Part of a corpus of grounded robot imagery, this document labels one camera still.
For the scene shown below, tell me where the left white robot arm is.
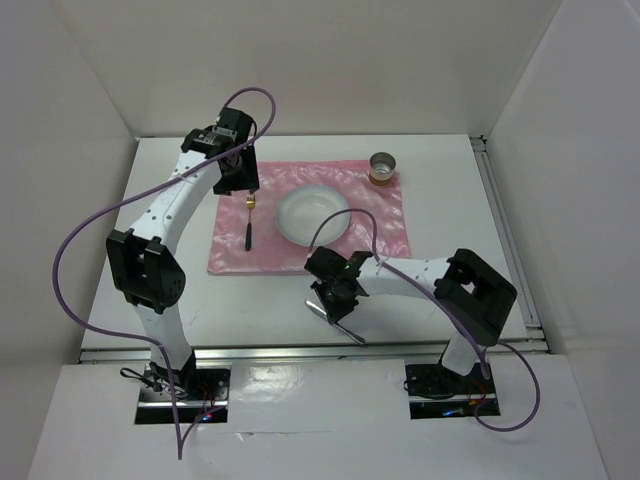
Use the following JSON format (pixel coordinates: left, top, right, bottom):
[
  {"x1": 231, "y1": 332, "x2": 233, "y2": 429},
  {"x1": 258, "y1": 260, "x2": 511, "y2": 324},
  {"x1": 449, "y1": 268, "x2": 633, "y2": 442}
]
[{"x1": 106, "y1": 107, "x2": 259, "y2": 399}]

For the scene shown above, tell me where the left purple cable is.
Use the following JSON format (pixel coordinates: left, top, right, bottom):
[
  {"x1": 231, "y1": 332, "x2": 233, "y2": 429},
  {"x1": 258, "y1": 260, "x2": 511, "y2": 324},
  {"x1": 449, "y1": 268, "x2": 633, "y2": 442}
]
[{"x1": 53, "y1": 87, "x2": 278, "y2": 460}]

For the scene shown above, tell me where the aluminium front rail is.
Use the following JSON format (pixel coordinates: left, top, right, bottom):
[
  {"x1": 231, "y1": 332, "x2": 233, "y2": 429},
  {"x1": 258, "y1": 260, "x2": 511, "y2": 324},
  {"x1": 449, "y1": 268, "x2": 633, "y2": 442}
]
[{"x1": 77, "y1": 335, "x2": 551, "y2": 365}]

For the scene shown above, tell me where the aluminium right side rail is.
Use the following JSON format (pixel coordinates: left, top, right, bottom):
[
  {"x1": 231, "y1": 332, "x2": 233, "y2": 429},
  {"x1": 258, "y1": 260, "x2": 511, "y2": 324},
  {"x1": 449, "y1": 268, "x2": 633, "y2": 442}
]
[{"x1": 469, "y1": 133, "x2": 546, "y2": 331}]

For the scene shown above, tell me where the aluminium rail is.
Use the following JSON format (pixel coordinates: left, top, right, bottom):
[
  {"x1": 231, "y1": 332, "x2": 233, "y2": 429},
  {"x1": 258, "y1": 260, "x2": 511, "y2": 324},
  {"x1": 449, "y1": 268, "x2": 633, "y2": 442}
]
[
  {"x1": 77, "y1": 335, "x2": 551, "y2": 365},
  {"x1": 469, "y1": 133, "x2": 546, "y2": 331}
]

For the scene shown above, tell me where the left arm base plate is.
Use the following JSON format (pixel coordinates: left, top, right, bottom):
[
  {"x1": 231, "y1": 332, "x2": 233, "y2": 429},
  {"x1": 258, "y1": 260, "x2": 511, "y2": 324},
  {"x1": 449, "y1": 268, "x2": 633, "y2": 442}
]
[{"x1": 134, "y1": 366, "x2": 231, "y2": 425}]

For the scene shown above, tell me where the metal cup with gold band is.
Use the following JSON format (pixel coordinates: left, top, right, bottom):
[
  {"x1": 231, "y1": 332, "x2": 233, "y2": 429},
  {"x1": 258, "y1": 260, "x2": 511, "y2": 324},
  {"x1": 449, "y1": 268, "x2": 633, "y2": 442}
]
[{"x1": 368, "y1": 152, "x2": 396, "y2": 186}]

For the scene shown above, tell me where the silver table knife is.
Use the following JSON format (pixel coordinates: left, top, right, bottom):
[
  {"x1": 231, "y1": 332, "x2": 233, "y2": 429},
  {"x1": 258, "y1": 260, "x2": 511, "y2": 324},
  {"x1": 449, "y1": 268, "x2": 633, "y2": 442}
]
[{"x1": 304, "y1": 299, "x2": 366, "y2": 346}]

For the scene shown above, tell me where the gold fork black handle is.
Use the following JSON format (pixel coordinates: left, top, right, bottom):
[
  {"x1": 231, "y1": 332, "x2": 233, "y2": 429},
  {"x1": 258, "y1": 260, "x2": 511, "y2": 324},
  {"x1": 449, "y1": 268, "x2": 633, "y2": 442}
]
[{"x1": 244, "y1": 193, "x2": 256, "y2": 251}]

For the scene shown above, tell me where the white ceramic bowl plate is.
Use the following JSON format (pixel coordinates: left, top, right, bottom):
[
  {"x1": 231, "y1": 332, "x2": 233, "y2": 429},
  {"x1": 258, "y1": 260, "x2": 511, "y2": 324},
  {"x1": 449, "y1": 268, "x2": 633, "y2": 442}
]
[{"x1": 276, "y1": 185, "x2": 348, "y2": 247}]

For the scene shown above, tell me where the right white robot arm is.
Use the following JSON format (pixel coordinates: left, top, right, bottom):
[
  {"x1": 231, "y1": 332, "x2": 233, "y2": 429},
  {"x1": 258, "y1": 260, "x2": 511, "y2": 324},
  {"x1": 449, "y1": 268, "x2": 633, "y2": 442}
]
[{"x1": 304, "y1": 247, "x2": 517, "y2": 392}]

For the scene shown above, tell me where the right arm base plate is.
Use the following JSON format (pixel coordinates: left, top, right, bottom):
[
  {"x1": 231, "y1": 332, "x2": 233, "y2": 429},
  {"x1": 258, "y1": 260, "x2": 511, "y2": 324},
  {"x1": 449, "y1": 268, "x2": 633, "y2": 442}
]
[{"x1": 403, "y1": 363, "x2": 501, "y2": 420}]

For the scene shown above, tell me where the pink satin placemat cloth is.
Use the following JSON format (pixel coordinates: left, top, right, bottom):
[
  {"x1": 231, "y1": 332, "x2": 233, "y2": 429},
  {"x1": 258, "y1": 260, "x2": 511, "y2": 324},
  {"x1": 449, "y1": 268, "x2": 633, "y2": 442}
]
[{"x1": 207, "y1": 160, "x2": 411, "y2": 275}]

